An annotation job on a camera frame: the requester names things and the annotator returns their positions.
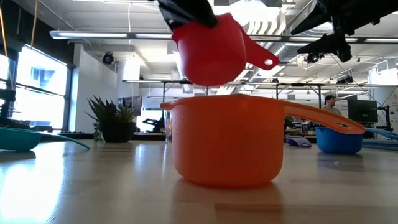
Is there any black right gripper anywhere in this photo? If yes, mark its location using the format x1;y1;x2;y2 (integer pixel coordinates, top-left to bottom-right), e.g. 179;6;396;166
291;0;398;63

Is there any red measuring cup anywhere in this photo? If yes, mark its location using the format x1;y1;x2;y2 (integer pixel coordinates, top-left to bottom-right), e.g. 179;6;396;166
172;12;280;87

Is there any blue measuring cup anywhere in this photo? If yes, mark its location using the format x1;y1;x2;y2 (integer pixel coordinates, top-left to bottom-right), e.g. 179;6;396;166
315;126;398;155

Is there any purple measuring cup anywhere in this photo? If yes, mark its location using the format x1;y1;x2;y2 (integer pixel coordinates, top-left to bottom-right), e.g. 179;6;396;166
285;136;312;149

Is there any orange measuring cup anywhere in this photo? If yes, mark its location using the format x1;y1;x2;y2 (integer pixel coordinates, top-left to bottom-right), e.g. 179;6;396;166
160;93;366;189

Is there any teal measuring cup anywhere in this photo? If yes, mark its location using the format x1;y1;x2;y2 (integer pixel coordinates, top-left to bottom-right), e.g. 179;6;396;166
0;126;91;152

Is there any person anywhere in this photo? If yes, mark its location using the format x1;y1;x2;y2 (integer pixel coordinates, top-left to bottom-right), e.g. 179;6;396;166
322;95;343;116

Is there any long ceiling light bar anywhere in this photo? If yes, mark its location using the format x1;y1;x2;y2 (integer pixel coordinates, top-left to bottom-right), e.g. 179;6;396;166
49;30;398;44

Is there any dark computer monitor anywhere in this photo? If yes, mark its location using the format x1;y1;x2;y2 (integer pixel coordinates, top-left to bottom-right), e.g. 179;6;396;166
347;98;379;123

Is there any black tripod stand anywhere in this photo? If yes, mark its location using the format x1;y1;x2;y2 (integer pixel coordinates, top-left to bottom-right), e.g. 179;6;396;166
377;105;392;141

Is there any green succulent plant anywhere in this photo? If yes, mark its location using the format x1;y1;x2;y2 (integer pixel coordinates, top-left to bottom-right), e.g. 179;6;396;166
85;95;137;124

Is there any black plant pot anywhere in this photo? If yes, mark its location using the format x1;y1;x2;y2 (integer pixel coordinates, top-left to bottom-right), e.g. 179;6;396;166
99;121;137;144

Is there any blue flat panel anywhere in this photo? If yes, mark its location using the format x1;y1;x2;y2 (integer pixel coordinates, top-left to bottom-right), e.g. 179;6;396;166
362;139;398;152

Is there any large window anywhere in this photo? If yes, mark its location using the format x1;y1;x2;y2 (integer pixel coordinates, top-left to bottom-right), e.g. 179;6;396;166
14;45;68;130

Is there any thin black hanging cable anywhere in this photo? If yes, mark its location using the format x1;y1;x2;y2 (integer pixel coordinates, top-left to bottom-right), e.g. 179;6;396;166
329;53;385;108

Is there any yellow hanging strap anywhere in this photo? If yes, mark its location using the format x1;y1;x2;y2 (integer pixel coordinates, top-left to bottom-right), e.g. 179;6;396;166
30;0;39;48
0;7;9;58

